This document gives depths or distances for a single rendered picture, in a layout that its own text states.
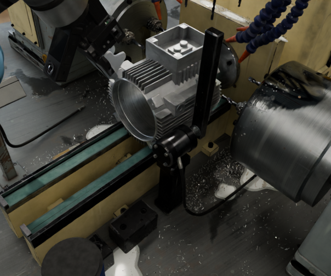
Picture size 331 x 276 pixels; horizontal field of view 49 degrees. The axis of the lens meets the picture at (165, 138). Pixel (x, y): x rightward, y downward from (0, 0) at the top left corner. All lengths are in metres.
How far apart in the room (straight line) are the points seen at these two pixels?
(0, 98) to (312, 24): 0.72
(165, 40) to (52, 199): 0.45
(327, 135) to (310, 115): 0.05
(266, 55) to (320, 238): 0.42
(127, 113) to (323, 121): 0.45
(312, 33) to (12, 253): 0.86
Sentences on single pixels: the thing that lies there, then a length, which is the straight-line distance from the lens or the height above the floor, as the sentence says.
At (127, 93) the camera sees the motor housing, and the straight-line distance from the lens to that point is 0.90.
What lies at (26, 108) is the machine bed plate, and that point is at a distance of 1.21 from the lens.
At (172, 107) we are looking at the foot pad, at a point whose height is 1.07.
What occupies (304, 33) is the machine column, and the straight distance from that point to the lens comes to 0.98.
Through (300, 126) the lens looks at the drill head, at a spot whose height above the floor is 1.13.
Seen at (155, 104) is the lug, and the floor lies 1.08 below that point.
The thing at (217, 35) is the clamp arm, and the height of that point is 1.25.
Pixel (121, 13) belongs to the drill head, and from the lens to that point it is 0.98.
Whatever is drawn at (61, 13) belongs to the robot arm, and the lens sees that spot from 0.63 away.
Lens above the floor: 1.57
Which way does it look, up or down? 46 degrees down
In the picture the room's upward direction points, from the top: 4 degrees clockwise
